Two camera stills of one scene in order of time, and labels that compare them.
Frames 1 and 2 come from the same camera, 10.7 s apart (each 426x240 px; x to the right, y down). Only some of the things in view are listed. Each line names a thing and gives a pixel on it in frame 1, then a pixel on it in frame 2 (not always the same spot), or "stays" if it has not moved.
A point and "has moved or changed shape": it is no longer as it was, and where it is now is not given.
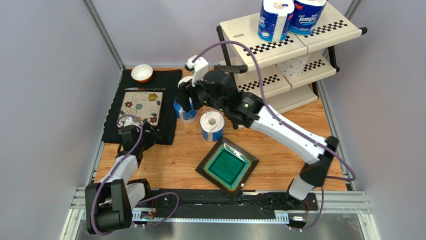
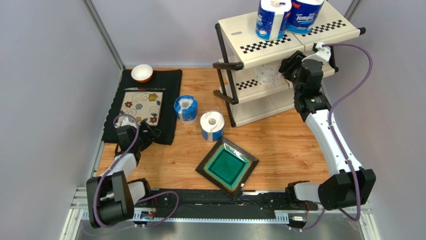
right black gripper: (194, 92) -> (289, 64)
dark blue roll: (274, 20) has moved or changed shape
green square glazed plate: (228, 166) stays
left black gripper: (152, 137) stays
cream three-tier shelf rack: (285, 72) stays
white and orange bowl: (142, 73) stays
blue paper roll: (185, 117) stays
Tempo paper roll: (306, 14) has moved or changed shape
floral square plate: (145, 105) stays
